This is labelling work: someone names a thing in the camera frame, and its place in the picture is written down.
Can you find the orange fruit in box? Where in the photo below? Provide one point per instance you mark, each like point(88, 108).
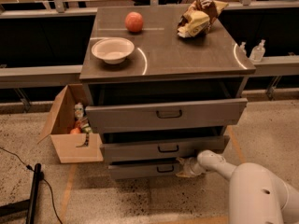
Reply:
point(75, 131)

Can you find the clear pump bottle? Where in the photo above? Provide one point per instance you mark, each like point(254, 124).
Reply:
point(258, 52)

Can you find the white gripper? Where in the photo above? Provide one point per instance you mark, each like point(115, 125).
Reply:
point(193, 167)

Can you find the white bowl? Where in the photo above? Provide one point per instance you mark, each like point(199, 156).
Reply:
point(113, 50)

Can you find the grey drawer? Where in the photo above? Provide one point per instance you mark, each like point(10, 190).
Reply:
point(143, 169)
point(165, 116)
point(155, 145)

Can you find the grey top drawer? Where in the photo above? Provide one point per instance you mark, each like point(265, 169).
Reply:
point(165, 116)

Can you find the grey middle drawer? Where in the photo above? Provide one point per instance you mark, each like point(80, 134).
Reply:
point(155, 145)

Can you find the green packet in box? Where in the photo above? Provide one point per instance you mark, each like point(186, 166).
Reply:
point(86, 128)

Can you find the white can in box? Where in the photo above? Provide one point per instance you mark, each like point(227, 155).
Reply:
point(79, 111)

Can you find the grey bottom drawer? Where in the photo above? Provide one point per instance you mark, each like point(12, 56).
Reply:
point(143, 169)

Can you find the grey metal rail frame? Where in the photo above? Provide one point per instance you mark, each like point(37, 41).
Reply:
point(42, 48)

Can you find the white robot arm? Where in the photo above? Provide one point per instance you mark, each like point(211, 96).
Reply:
point(256, 195)

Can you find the red apple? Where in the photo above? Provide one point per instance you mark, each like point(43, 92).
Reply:
point(134, 22)

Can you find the cardboard box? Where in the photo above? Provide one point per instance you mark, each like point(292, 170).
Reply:
point(70, 147)

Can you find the yellow brown chip bag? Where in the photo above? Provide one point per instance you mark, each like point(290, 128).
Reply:
point(199, 17)

